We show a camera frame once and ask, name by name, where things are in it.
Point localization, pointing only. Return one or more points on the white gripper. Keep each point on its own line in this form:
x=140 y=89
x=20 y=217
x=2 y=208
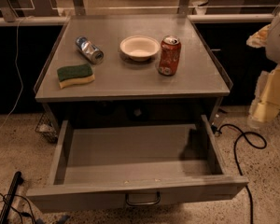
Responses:
x=279 y=42

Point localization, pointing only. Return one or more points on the red coke can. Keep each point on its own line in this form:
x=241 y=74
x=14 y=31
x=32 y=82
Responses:
x=170 y=54

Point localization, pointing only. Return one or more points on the silver blue soda can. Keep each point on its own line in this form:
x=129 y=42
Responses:
x=89 y=50

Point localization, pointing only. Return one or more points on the open grey top drawer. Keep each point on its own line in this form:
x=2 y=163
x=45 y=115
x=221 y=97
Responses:
x=95 y=168

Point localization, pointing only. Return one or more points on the white paper bowl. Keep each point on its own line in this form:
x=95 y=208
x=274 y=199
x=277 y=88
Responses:
x=139 y=48

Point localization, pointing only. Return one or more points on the grey metal cabinet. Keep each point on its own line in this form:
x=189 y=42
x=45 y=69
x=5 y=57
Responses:
x=118 y=77

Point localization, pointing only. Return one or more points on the green yellow sponge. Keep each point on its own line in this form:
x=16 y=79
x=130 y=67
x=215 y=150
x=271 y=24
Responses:
x=75 y=75

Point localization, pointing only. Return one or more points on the black bar on floor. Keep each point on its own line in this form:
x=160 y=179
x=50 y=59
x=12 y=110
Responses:
x=9 y=197

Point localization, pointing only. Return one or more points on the metal drawer handle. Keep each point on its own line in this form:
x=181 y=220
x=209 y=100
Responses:
x=142 y=199

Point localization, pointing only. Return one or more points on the wire mesh basket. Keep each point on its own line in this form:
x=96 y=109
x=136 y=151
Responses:
x=46 y=130

